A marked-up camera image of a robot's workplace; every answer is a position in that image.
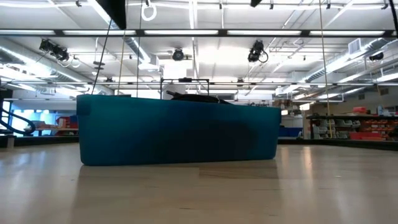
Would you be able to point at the red plastic bin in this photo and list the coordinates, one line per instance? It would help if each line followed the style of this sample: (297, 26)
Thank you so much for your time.
(360, 110)
(66, 124)

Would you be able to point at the blue plastic tray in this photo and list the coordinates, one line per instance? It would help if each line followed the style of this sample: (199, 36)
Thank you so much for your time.
(140, 130)

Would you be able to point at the black shelf unit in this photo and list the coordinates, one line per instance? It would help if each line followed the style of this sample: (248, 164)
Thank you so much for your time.
(342, 117)

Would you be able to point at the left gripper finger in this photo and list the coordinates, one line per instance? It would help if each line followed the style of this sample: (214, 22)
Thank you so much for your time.
(116, 9)

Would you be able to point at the row of blue bins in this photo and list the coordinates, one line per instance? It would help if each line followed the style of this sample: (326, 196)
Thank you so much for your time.
(290, 132)

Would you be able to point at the black overhead camera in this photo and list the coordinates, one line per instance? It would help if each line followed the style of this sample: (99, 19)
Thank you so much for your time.
(178, 54)
(255, 51)
(57, 53)

